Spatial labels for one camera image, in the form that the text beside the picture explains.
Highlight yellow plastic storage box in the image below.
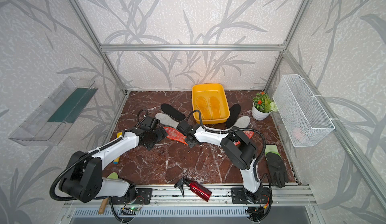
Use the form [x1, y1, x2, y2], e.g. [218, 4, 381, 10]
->
[192, 83, 230, 125]

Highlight wooden handle tool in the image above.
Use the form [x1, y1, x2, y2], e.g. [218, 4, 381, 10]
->
[98, 198, 109, 215]

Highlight clear plastic wall shelf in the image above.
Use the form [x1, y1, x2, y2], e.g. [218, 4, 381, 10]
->
[9, 77, 98, 146]

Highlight grey felt insole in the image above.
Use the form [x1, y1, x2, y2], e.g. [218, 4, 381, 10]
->
[155, 113, 179, 129]
[232, 116, 250, 128]

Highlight black green work glove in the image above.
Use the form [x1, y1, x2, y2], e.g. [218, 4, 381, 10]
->
[265, 145, 289, 188]

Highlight green insole piece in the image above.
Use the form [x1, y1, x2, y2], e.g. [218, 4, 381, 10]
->
[107, 172, 119, 180]

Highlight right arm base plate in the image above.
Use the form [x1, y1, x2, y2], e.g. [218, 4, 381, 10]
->
[230, 187, 272, 205]

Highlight grey felt insole left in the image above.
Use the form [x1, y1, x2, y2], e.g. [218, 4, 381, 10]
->
[155, 113, 179, 129]

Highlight black insole left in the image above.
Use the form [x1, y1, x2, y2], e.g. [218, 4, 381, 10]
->
[160, 103, 186, 122]

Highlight red patterned insole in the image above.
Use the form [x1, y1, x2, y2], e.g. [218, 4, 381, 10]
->
[164, 127, 187, 145]
[235, 131, 254, 146]

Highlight potted plant white pot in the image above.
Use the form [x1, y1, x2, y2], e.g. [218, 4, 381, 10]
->
[252, 91, 278, 121]

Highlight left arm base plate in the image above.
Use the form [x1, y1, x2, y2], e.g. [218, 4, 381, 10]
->
[115, 188, 153, 205]

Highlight black insole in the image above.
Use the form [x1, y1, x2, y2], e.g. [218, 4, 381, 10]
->
[160, 103, 186, 122]
[225, 103, 241, 129]

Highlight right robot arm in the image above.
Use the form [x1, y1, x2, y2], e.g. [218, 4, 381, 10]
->
[177, 121, 266, 204]

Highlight white wire mesh basket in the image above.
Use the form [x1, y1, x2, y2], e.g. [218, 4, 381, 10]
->
[273, 74, 335, 147]

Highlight black insole right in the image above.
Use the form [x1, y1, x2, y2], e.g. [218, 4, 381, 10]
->
[225, 103, 241, 129]

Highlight red spray bottle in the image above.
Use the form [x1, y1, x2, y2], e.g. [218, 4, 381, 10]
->
[174, 177, 212, 202]

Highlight grey felt insole right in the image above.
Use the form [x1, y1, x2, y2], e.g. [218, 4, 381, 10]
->
[232, 116, 250, 128]

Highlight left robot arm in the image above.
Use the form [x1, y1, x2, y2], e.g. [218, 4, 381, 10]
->
[49, 117, 167, 203]

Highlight yellow insole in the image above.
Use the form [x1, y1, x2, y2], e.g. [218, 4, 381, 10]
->
[196, 96, 212, 120]
[209, 96, 222, 119]

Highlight yellow scraper tool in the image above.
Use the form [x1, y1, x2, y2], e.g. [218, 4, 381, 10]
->
[113, 132, 123, 164]

